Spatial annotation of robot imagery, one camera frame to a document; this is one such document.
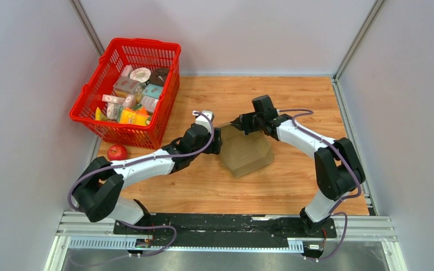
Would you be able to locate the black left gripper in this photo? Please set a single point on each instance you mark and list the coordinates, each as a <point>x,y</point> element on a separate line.
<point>216,147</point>

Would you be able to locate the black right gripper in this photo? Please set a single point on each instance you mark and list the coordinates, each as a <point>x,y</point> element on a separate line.
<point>241,123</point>

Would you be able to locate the brown cardboard paper box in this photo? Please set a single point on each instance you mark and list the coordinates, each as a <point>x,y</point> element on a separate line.
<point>244,154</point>

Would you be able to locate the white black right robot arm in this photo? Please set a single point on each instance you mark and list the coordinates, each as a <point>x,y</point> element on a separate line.
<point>339,172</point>

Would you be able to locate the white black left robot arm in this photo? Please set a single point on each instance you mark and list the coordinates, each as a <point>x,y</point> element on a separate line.
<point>97,191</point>

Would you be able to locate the light blue small box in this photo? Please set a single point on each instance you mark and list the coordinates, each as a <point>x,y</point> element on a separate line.
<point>153,91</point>

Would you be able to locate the grey pink carton box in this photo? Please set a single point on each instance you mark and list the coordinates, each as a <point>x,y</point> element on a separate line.
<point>126,85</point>

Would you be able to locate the yellow orange snack packet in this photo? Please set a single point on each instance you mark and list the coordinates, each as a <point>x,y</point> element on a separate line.
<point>138,117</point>

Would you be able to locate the dark brown round item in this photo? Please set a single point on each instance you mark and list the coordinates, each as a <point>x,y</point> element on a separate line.
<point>159,76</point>

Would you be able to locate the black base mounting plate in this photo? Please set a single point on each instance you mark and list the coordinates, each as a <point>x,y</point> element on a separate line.
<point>224,230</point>

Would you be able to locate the red plastic shopping basket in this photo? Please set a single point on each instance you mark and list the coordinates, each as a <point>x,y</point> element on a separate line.
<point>130,96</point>

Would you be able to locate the red apple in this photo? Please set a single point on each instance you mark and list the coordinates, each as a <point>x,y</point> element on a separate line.
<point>117,152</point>

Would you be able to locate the white tape roll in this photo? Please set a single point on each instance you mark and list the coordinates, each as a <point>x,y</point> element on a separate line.
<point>140,74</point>

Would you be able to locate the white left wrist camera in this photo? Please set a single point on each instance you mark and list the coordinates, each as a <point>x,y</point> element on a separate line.
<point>204,118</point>

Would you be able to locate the aluminium corner frame post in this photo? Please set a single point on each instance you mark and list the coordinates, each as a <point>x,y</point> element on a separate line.
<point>358,39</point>

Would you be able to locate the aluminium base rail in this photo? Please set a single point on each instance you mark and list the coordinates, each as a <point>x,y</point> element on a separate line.
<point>352,237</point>

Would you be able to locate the left aluminium frame post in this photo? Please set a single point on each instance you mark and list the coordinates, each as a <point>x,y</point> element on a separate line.
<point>85,21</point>

